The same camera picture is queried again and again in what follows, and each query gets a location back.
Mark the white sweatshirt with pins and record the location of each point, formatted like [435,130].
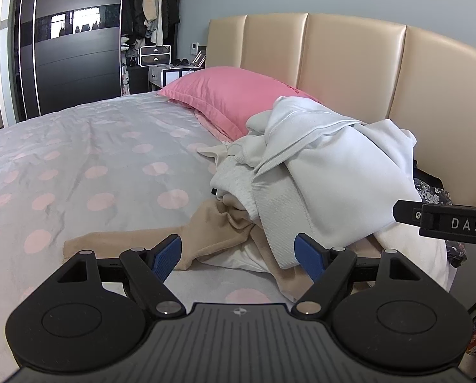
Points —
[342,167]

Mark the black cloth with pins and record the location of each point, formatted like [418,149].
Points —
[427,177]

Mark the hanging clothes in closet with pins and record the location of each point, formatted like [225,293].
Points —
[150,4]

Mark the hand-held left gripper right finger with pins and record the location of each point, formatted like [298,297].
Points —
[308,257]

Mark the white door frame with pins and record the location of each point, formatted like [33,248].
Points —
[4,48]

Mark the pink pillow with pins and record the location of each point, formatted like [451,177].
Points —
[230,91]

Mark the beige padded headboard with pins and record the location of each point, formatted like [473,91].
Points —
[342,56]

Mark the picture frame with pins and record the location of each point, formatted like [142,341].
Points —
[200,59]

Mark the beige fleece pants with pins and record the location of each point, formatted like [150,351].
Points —
[210,231]

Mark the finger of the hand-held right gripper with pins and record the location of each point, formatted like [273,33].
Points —
[407,212]

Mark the dark floral cloth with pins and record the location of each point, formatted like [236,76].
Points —
[437,197]

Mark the hanging dark clothes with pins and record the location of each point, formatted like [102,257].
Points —
[133,8]

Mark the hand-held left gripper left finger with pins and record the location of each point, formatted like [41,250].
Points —
[167,257]

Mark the grey clothes pile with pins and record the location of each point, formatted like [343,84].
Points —
[131,52]

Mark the white nightstand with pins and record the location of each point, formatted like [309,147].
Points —
[170,75]

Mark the small cream cloth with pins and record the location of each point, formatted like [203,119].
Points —
[216,153]

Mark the white storage box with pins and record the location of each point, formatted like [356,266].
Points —
[155,56]

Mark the dark sliding-door wardrobe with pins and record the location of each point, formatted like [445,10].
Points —
[78,68]

